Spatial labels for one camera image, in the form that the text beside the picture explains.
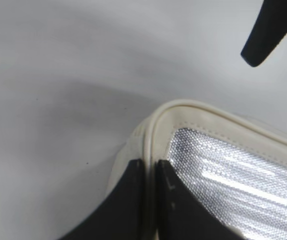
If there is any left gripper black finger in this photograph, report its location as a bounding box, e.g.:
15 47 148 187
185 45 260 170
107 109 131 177
155 159 226 240

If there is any cream canvas zipper bag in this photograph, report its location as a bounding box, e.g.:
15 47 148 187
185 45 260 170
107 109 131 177
107 100 287 240

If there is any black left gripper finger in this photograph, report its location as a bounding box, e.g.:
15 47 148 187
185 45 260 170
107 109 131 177
241 0 287 67
62 159 146 240

